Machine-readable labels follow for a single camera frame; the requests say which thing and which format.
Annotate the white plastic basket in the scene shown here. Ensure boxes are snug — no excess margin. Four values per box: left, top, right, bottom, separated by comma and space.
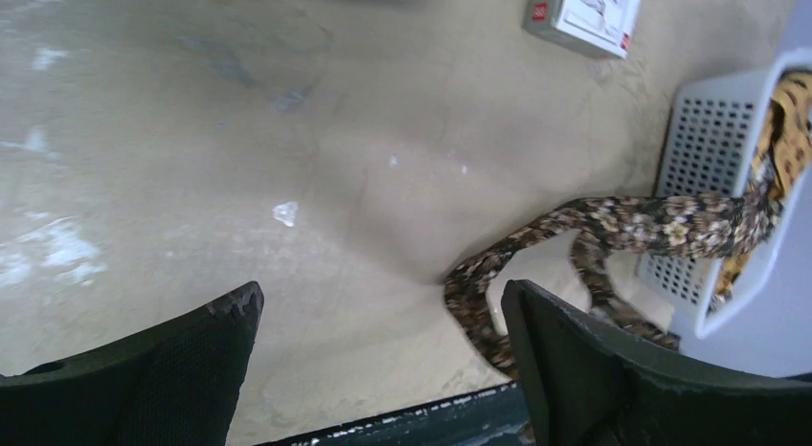
637, 48, 811, 376

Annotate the brown floral tie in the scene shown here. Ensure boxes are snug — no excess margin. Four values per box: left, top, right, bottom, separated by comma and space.
442, 190, 784, 380

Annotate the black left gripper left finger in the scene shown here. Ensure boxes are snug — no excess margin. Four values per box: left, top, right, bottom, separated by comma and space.
1, 281, 264, 445

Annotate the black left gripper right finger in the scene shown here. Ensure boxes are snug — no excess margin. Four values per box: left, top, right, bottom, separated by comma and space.
502, 279, 811, 445

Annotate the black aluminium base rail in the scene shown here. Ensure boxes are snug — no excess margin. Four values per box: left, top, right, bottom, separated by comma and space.
271, 383, 530, 446

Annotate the yellow spotted tie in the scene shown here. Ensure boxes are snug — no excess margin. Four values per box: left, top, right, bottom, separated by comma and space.
713, 70, 812, 305

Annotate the small white cardboard box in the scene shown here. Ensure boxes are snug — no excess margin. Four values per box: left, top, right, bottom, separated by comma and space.
522, 0, 642, 59

